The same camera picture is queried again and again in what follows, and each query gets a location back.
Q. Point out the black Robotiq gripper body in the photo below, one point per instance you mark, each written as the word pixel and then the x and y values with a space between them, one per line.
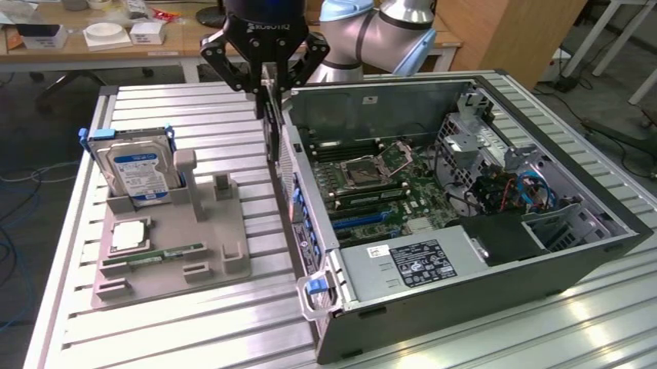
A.
pixel 268 42

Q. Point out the graphics card with silver bracket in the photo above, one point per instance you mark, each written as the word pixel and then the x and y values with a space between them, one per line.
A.
pixel 273 130

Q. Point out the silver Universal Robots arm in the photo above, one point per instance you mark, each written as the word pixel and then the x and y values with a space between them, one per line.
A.
pixel 360 34

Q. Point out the light wooden desk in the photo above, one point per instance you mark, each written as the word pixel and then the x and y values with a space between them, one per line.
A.
pixel 190 46
pixel 73 54

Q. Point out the black round lamp base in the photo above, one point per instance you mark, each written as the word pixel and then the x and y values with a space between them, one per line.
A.
pixel 210 17

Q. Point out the red packet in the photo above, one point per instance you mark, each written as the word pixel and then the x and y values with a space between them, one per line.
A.
pixel 168 16

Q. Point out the small white labelled box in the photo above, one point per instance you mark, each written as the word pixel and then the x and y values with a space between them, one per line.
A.
pixel 148 34

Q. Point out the white round holder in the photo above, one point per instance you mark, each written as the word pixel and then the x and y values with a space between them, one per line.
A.
pixel 105 36

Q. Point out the black RAM slot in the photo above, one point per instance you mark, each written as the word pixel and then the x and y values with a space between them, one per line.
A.
pixel 349 153
pixel 363 208
pixel 347 144

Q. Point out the white tape roll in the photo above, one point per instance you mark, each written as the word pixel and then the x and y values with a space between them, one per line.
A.
pixel 98 4

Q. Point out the grey cup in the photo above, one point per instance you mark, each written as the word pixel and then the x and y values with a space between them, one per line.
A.
pixel 75 4

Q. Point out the metal socket cover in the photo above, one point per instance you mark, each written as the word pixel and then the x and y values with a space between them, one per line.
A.
pixel 399 157

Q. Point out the CPU socket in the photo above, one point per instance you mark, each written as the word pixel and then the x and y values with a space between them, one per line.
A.
pixel 365 171

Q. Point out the white box with black lid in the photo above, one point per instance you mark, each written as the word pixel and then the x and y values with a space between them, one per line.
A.
pixel 43 40

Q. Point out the silver metal disk bay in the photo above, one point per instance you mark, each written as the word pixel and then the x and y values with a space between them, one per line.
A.
pixel 463 146

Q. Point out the black RAM stick with label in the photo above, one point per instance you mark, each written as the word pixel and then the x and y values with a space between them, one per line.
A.
pixel 369 197

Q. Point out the wooden cabinet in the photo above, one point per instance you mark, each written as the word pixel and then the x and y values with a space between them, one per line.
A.
pixel 539 46

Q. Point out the green motherboard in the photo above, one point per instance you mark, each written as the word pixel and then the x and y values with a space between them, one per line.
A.
pixel 421 203

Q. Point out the grey plastic parts rack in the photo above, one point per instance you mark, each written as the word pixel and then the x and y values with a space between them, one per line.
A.
pixel 205 230

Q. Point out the white box with red button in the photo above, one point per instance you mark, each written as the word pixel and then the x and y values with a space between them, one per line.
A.
pixel 560 67

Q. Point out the black power connector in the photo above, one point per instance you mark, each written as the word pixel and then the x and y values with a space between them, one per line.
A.
pixel 485 192

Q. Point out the silver chipset heat sink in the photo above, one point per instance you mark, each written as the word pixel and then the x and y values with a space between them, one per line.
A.
pixel 423 226

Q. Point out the silver CPU chip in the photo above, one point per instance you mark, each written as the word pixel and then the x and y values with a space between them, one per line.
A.
pixel 129 235

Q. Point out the green RAM stick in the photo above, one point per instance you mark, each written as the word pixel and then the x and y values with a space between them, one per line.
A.
pixel 154 255

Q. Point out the grey power supply unit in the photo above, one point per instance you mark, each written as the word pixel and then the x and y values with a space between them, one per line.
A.
pixel 369 276

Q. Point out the blue case latch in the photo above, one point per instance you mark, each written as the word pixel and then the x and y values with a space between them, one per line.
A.
pixel 314 287

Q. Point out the open black PC case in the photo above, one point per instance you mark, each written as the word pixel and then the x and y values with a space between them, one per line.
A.
pixel 463 307

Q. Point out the hard disk with blue bracket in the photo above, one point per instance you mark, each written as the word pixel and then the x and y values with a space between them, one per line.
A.
pixel 137 169

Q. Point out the white metal table frame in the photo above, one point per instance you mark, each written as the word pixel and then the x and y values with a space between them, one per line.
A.
pixel 586 40

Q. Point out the grey metal drive bracket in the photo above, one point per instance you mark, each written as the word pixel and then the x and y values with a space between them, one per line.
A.
pixel 555 230

